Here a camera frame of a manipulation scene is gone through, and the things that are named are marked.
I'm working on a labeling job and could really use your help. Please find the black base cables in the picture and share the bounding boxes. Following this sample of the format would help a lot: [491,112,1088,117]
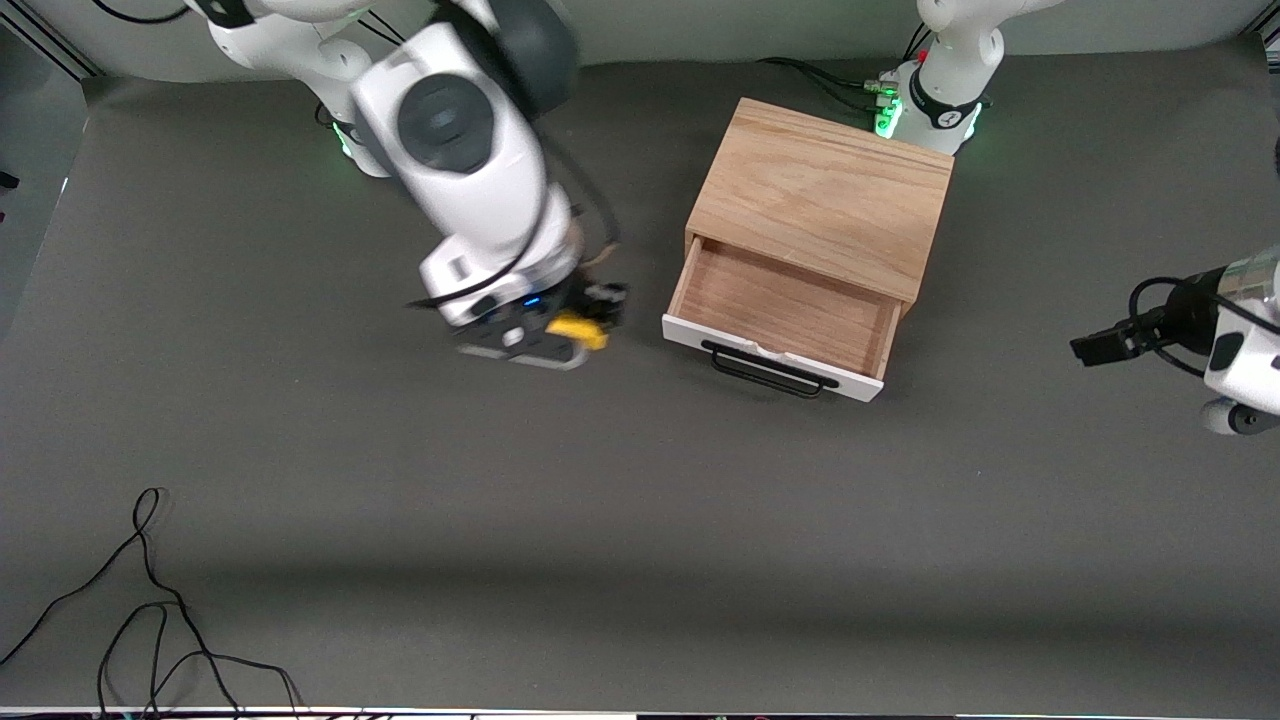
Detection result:
[315,8,406,129]
[758,25,936,116]

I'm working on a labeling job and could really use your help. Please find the yellow cube block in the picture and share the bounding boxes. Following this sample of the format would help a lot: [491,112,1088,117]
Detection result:
[545,311,610,352]

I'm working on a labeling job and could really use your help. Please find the white-fronted wooden drawer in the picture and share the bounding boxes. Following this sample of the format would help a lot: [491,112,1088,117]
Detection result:
[661,235,905,403]

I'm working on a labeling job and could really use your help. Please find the black right base cables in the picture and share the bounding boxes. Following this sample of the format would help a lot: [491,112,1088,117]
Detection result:
[315,8,406,129]

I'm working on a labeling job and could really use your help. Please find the wooden drawer cabinet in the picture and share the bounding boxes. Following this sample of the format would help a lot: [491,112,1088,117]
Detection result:
[685,97,955,317]

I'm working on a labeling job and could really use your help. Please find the thin black loose cable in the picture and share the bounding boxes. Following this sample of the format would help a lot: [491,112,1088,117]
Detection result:
[0,487,306,717]

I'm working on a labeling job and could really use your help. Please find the black metal drawer handle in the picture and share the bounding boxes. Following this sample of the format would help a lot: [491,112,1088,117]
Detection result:
[701,340,842,400]

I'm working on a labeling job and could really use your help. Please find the black left base cables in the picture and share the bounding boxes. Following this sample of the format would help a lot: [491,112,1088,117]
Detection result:
[758,25,936,116]

